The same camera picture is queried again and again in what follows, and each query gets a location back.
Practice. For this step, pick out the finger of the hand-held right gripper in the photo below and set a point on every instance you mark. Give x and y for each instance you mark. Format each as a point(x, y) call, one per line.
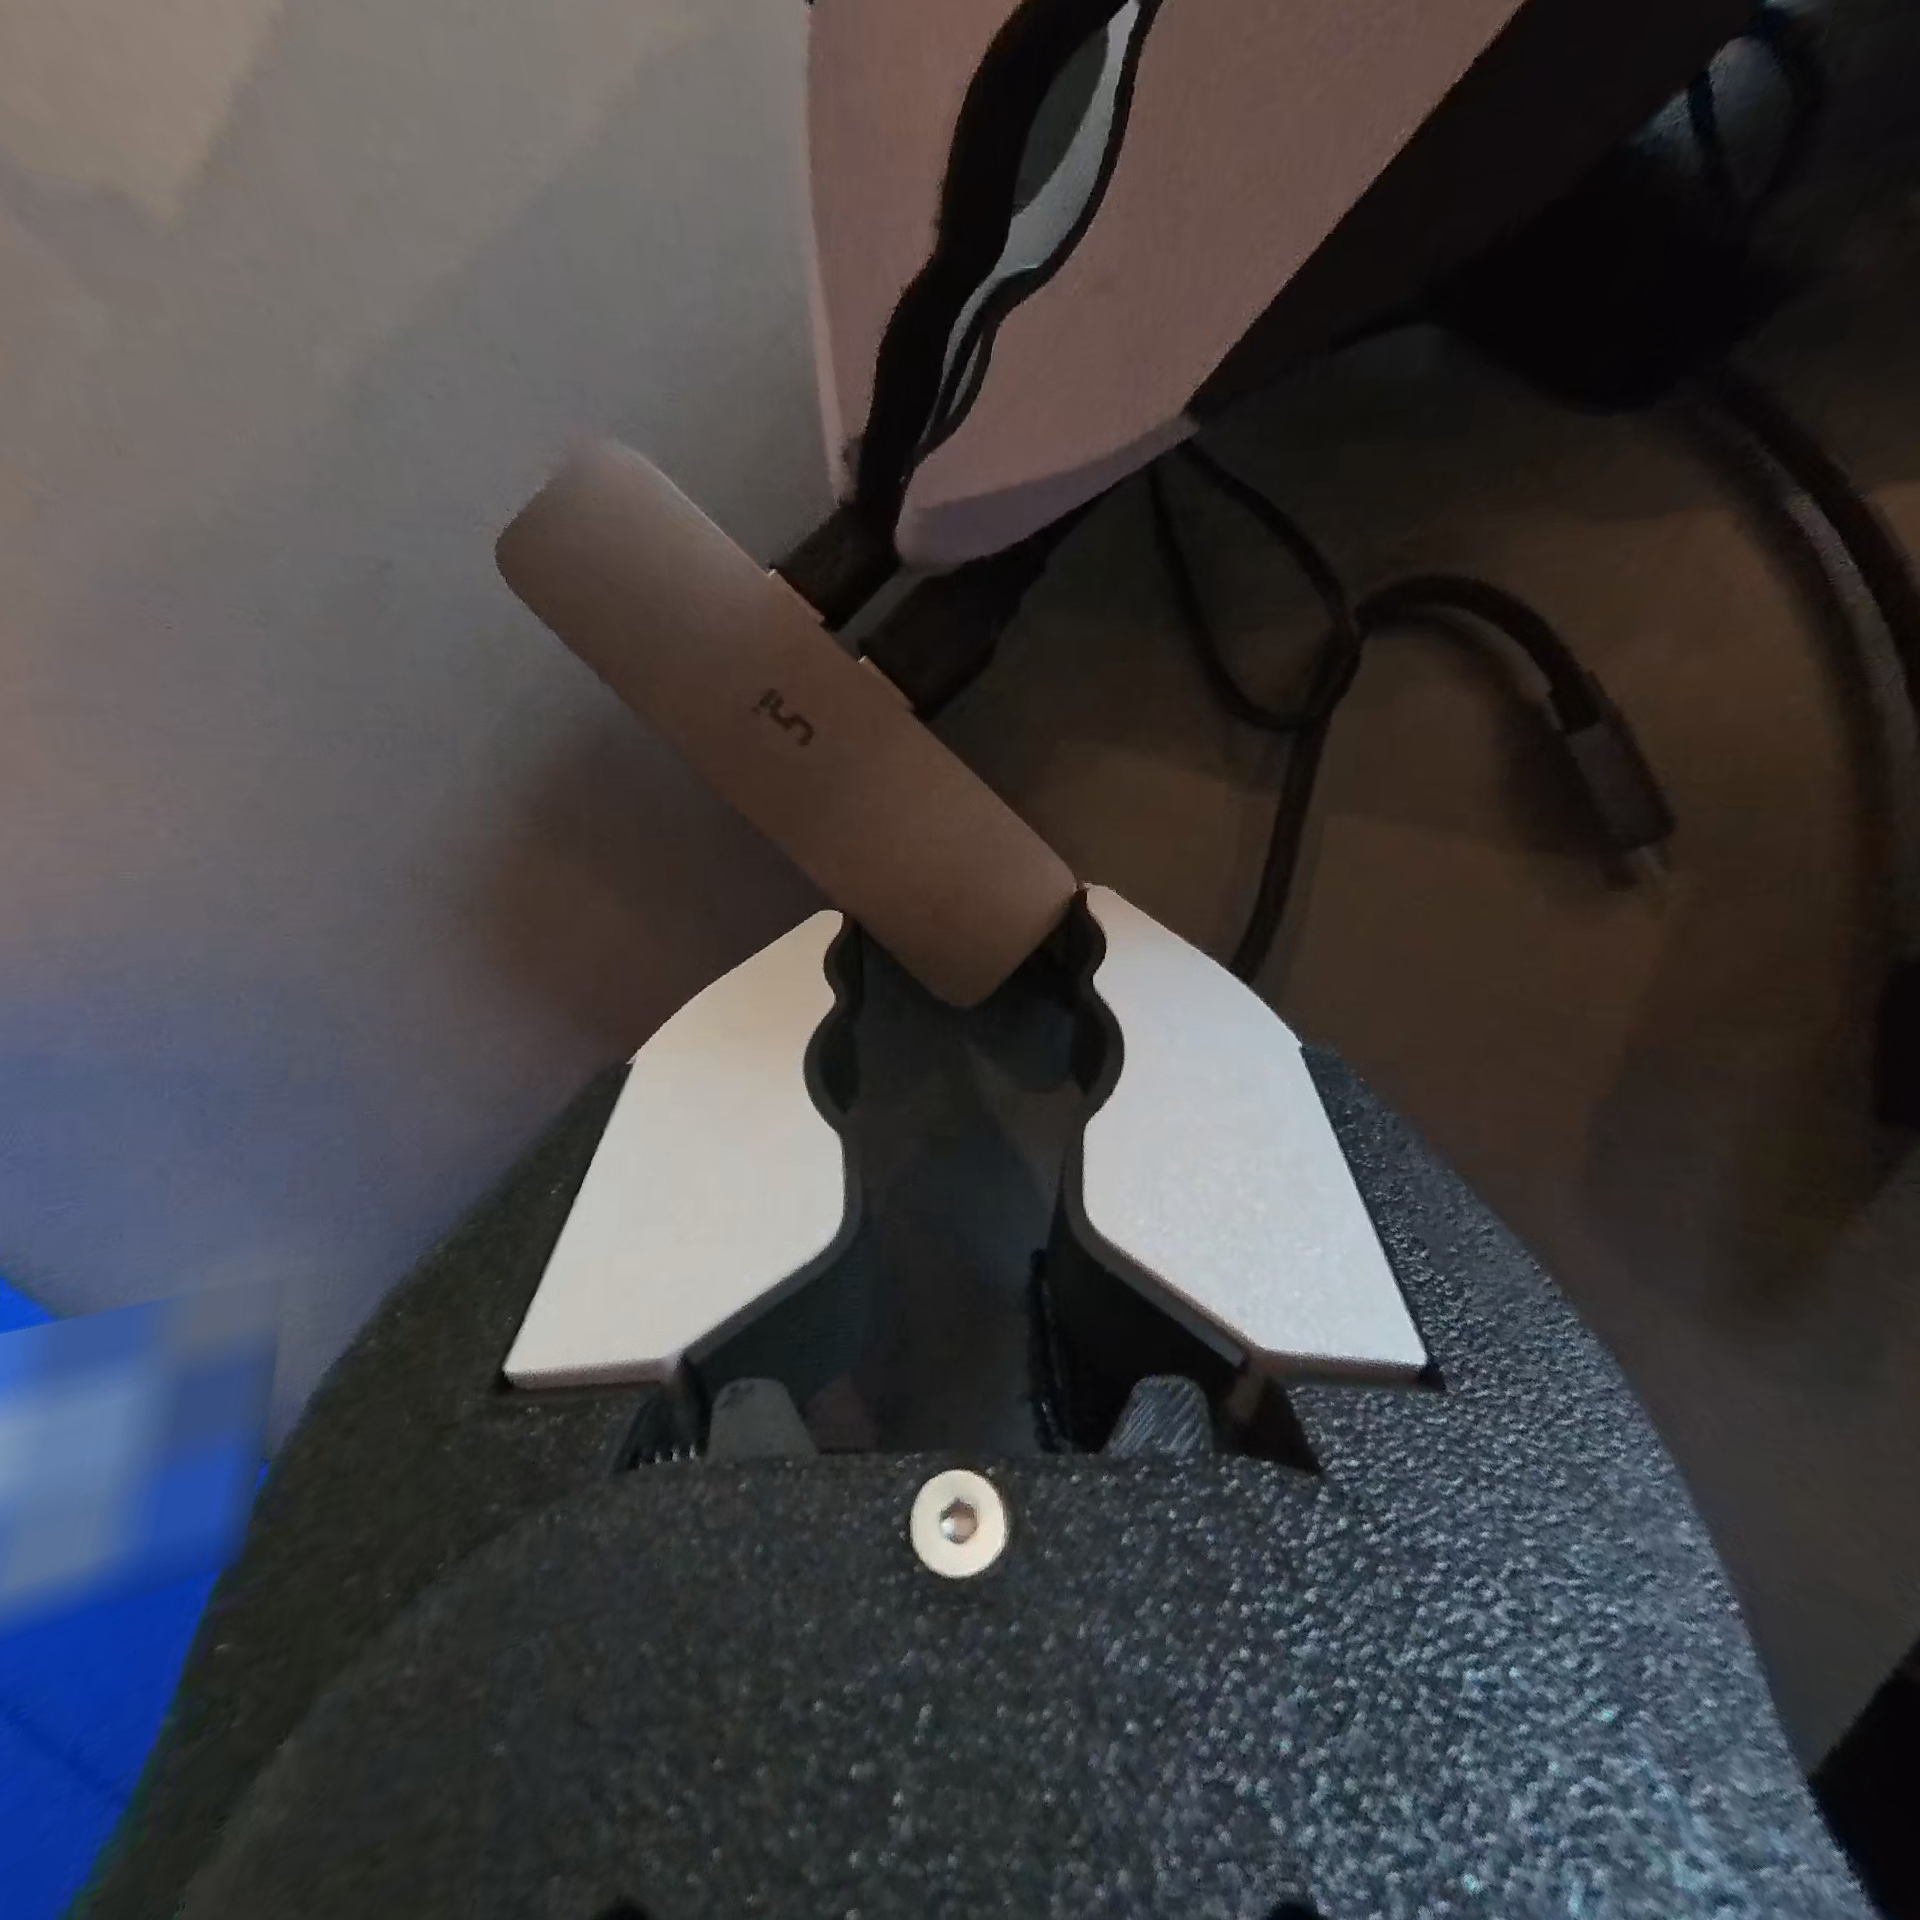
point(886, 152)
point(1260, 181)

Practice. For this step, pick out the blue plastic bin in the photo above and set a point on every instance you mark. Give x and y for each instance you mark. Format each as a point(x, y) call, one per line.
point(93, 1680)

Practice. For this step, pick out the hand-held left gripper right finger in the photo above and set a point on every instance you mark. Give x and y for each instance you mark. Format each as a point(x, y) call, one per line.
point(1246, 1202)

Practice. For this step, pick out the grey slim usb hub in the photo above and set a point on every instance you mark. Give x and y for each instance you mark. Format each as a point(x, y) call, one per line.
point(780, 720)

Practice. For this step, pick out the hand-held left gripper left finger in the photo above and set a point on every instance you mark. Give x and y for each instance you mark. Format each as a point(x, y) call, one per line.
point(676, 1202)

